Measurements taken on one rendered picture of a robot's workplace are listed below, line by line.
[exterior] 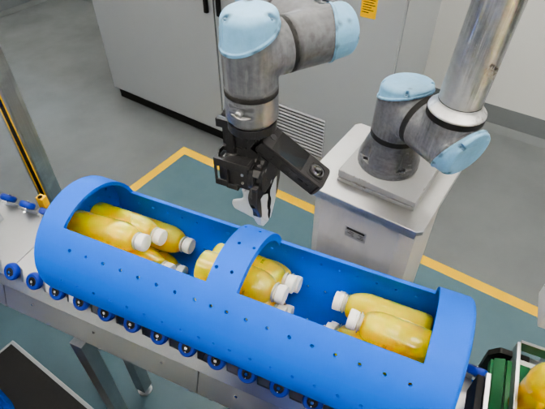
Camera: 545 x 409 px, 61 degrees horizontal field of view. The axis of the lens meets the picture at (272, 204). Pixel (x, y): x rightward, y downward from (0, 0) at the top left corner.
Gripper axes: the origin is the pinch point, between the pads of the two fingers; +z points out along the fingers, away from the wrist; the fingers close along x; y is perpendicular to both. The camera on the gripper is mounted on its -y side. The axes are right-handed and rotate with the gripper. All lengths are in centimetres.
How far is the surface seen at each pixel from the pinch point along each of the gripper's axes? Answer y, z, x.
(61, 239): 42.9, 15.3, 9.1
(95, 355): 58, 81, 6
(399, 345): -26.9, 18.1, 2.6
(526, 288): -83, 135, -128
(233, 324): 1.7, 17.6, 11.0
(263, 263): 3.8, 20.4, -6.1
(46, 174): 102, 51, -33
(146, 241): 29.3, 19.4, -0.5
